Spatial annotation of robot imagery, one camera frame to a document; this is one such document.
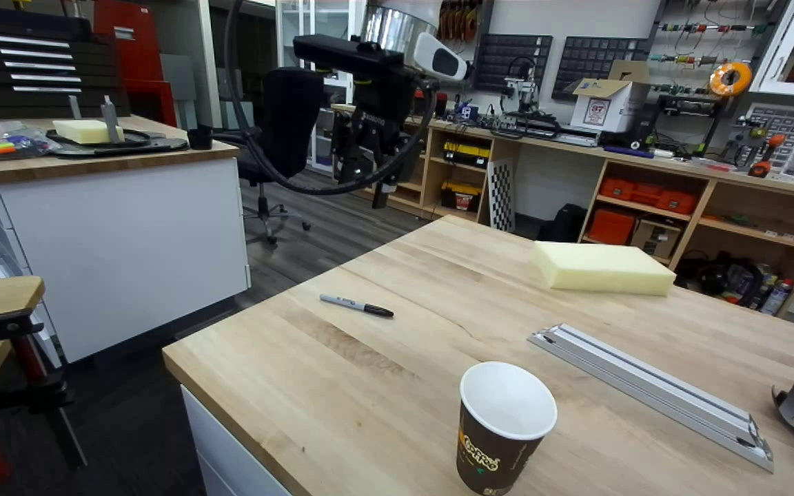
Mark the black drawer tool chest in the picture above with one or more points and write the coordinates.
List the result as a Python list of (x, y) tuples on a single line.
[(41, 64)]

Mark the wide dark pegboard panel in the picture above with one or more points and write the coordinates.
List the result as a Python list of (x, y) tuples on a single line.
[(599, 58)]

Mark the brown paper cup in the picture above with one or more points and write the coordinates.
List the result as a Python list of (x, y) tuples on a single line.
[(496, 451)]

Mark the narrow dark pegboard panel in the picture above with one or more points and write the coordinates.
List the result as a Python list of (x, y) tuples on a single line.
[(512, 57)]

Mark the red storage bins row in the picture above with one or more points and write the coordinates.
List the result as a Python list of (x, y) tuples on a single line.
[(650, 195)]

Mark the orange storage bin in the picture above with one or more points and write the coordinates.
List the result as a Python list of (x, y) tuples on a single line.
[(610, 226)]

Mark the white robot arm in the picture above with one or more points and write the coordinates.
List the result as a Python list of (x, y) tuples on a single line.
[(435, 57)]

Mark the black flat tray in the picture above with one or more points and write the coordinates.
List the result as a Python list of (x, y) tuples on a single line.
[(139, 142)]

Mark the white cardboard box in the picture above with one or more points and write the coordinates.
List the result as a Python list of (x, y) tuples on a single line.
[(599, 109)]

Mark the black office chair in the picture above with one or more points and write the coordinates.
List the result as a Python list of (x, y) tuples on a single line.
[(286, 120)]

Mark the white glass door cabinet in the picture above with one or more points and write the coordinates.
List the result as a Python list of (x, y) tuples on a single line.
[(319, 18)]

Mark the yellow black tool case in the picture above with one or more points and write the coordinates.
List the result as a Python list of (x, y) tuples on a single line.
[(468, 152)]

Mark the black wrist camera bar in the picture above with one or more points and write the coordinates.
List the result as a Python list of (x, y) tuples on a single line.
[(347, 53)]

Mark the white wall cabinet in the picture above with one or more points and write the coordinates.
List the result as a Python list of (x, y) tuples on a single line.
[(784, 57)]

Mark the small black cup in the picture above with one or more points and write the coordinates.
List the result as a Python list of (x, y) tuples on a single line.
[(201, 140)]

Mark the red metal cabinet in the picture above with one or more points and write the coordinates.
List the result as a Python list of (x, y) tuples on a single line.
[(132, 45)]

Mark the black backpack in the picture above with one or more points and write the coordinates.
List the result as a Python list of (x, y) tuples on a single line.
[(566, 225)]

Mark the clear plastic bottle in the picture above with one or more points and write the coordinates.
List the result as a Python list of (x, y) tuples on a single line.
[(111, 120)]

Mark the black marker pen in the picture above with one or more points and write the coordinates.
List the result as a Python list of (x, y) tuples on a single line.
[(361, 306)]

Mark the white cabinet with wood top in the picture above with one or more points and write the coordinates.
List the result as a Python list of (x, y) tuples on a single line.
[(132, 239)]

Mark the aluminium extrusion rail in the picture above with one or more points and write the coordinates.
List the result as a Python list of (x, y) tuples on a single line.
[(656, 390)]

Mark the small yellow foam pad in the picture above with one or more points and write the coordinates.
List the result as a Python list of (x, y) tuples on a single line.
[(84, 134)]

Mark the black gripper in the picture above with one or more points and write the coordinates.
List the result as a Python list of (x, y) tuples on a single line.
[(381, 115)]

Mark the orange filament spool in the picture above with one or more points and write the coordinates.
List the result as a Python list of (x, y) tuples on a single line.
[(722, 82)]

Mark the pale yellow foam block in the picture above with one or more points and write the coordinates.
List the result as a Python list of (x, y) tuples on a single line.
[(599, 269)]

